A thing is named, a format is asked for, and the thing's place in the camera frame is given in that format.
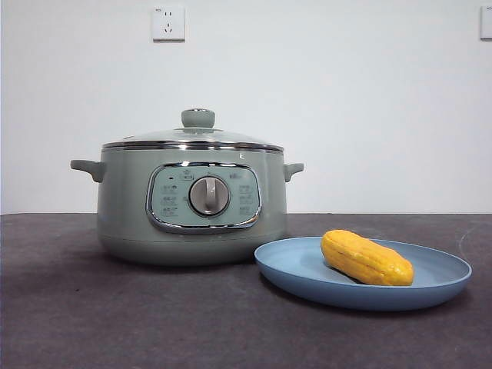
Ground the pale green electric steamer pot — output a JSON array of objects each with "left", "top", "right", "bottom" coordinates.
[{"left": 69, "top": 148, "right": 304, "bottom": 266}]

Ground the yellow corn cob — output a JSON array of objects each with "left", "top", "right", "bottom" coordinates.
[{"left": 321, "top": 229, "right": 415, "bottom": 288}]

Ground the blue round plate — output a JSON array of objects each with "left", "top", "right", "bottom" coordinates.
[{"left": 253, "top": 235, "right": 473, "bottom": 311}]

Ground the white wall socket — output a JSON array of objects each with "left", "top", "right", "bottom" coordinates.
[{"left": 151, "top": 5, "right": 186, "bottom": 42}]

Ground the glass lid with green knob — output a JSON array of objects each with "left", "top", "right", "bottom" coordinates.
[{"left": 101, "top": 108, "right": 284, "bottom": 153}]

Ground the white wall plate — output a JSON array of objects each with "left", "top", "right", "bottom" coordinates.
[{"left": 479, "top": 5, "right": 492, "bottom": 40}]

